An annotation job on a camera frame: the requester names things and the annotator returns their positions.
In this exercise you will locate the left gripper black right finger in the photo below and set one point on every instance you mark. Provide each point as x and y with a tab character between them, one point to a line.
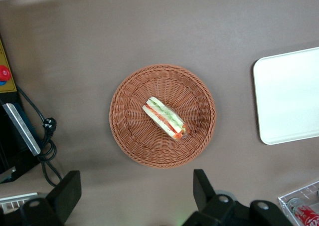
207	201

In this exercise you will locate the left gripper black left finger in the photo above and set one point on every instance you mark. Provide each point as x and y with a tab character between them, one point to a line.
64	196

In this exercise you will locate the triangle sandwich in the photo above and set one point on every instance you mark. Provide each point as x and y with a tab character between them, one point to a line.
162	116

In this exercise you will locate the round brown wicker basket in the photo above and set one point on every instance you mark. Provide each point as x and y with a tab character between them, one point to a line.
139	141

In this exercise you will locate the cream plastic tray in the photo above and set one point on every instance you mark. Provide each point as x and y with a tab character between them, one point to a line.
286	98

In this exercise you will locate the clear acrylic bottle rack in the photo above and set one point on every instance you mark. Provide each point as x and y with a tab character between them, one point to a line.
299	191

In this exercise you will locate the red cola bottle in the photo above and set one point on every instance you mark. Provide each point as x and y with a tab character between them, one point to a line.
309	216

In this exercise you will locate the black appliance with yellow panel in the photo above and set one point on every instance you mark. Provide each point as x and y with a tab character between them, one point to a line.
7	97

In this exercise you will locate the red emergency stop button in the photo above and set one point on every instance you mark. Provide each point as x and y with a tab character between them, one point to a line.
4	73

